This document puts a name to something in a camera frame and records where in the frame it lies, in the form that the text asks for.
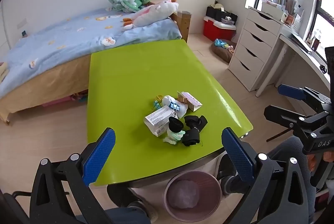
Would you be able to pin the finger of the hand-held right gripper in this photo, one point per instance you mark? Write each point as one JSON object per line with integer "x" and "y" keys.
{"x": 291, "y": 91}
{"x": 279, "y": 113}

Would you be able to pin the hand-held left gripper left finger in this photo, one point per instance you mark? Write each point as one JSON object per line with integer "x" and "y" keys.
{"x": 100, "y": 156}

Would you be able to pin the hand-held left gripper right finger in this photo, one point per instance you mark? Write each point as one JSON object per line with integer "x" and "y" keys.
{"x": 237, "y": 156}

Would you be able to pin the pink waste bin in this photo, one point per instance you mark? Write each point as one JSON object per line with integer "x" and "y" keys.
{"x": 208, "y": 187}

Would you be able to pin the black cloth piece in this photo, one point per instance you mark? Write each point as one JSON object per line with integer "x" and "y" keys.
{"x": 190, "y": 136}
{"x": 193, "y": 121}

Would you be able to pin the figure with black hat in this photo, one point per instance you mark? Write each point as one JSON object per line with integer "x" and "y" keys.
{"x": 175, "y": 135}

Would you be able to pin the white labelled carton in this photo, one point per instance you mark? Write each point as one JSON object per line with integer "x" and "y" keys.
{"x": 156, "y": 119}

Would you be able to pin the black round cap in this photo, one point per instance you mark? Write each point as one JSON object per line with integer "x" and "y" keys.
{"x": 175, "y": 124}

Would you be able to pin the pink and white carton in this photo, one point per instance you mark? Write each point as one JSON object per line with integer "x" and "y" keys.
{"x": 192, "y": 100}

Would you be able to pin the brown cardboard piece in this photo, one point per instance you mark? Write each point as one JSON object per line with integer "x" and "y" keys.
{"x": 180, "y": 97}

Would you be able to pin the brown wooden stick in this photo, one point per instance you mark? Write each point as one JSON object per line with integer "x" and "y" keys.
{"x": 280, "y": 134}

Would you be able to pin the white desk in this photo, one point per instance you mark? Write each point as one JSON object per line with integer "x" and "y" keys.
{"x": 300, "y": 51}

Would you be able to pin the black keyboard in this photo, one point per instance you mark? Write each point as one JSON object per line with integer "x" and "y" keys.
{"x": 301, "y": 42}

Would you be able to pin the person's left leg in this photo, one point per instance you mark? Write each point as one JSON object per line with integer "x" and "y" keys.
{"x": 122, "y": 200}

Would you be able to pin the white drawer unit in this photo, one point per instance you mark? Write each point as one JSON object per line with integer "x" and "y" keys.
{"x": 250, "y": 57}

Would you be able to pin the colourful toys under bed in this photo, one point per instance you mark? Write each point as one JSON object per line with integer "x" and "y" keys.
{"x": 79, "y": 98}

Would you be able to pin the pink box under bed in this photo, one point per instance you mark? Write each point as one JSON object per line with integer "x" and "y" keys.
{"x": 56, "y": 102}

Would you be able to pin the teal paper clips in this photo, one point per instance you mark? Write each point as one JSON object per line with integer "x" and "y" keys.
{"x": 156, "y": 105}

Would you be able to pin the brown pet bed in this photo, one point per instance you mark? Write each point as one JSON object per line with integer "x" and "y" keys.
{"x": 221, "y": 53}

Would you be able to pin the blue binder clip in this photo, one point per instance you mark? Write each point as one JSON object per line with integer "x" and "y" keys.
{"x": 174, "y": 106}

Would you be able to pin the white desktop box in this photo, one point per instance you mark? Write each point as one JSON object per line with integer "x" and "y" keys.
{"x": 272, "y": 11}

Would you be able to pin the blue pet toy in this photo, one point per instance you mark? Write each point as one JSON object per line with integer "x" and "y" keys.
{"x": 219, "y": 44}

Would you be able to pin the white crumpled sock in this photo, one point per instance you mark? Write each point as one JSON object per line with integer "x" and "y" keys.
{"x": 167, "y": 100}

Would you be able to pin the wooden bed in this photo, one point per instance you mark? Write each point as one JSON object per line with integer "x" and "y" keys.
{"x": 52, "y": 83}

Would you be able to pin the red storage box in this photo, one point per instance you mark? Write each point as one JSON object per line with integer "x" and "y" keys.
{"x": 215, "y": 29}

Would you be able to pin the black storage bins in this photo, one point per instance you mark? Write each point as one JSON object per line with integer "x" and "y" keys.
{"x": 216, "y": 15}

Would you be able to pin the cream hat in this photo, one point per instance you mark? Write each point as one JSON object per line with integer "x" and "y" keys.
{"x": 218, "y": 7}

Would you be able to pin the light blue printed blanket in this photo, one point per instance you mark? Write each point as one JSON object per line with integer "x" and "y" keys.
{"x": 65, "y": 38}

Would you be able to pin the wooden bedside stand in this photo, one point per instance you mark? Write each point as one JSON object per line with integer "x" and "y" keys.
{"x": 184, "y": 24}

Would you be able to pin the white and pink plush toy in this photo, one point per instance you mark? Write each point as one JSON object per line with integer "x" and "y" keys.
{"x": 151, "y": 14}

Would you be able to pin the light teal plush toy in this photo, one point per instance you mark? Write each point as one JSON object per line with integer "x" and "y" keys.
{"x": 116, "y": 1}

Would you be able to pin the green striped plush toy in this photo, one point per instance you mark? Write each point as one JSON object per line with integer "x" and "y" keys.
{"x": 134, "y": 3}

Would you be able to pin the small dark picture frame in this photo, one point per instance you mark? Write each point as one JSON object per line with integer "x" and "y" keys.
{"x": 315, "y": 44}

